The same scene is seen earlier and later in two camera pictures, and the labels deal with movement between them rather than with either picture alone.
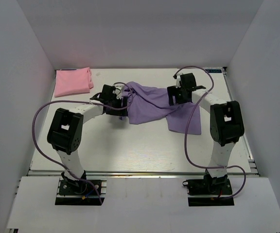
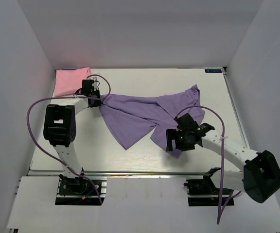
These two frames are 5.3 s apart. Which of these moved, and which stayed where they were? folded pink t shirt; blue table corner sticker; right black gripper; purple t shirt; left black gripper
Moved: right black gripper; left black gripper; purple t shirt
Stayed: blue table corner sticker; folded pink t shirt
